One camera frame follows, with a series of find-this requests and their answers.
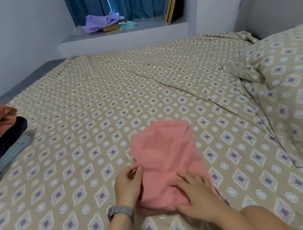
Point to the person's right hand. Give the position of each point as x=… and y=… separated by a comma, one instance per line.
x=200, y=197

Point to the person's left hand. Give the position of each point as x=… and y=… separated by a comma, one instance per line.
x=128, y=186

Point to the pink shirt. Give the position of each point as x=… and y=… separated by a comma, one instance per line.
x=166, y=156

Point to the bed with patterned beige sheet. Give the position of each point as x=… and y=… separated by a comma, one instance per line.
x=67, y=120

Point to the grey band wristwatch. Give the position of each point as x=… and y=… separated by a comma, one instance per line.
x=120, y=212

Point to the patterned beige pillow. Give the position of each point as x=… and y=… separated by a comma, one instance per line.
x=293, y=92

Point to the small wooden box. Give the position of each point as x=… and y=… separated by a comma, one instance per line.
x=110, y=27

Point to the teal small item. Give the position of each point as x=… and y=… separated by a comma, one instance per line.
x=128, y=25

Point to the clear plastic bag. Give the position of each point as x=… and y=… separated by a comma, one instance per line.
x=78, y=30

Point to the purple cloth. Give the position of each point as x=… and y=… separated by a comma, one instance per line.
x=102, y=21

